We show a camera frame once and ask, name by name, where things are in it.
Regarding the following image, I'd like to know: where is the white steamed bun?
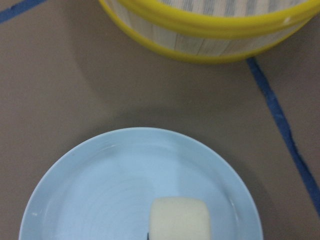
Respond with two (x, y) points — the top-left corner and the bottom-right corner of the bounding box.
(147, 196), (212, 240)

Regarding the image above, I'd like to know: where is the yellow rimmed steamer basket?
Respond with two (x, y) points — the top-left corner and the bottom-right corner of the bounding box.
(100, 0), (320, 64)

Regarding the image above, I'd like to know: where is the light blue plate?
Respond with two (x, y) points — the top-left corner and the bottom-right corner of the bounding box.
(18, 127), (264, 240)

